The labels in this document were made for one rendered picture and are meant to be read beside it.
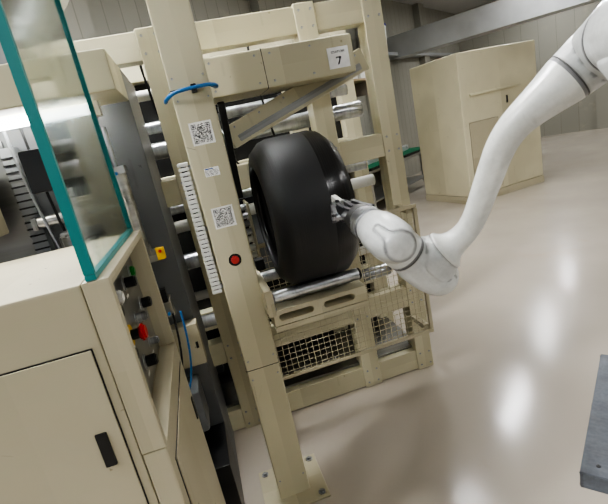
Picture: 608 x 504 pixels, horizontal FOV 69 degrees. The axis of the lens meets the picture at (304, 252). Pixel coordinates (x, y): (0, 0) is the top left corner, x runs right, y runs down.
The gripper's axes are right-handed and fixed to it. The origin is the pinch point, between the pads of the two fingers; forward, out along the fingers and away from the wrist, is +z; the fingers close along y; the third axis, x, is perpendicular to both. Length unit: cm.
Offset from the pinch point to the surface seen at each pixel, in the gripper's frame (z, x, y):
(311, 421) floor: 56, 132, 12
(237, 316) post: 24, 42, 36
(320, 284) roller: 17.7, 34.7, 5.0
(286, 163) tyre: 19.8, -10.5, 9.2
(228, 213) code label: 29.8, 4.3, 30.6
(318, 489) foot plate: 10, 124, 22
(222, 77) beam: 62, -39, 19
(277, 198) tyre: 14.7, -1.2, 15.1
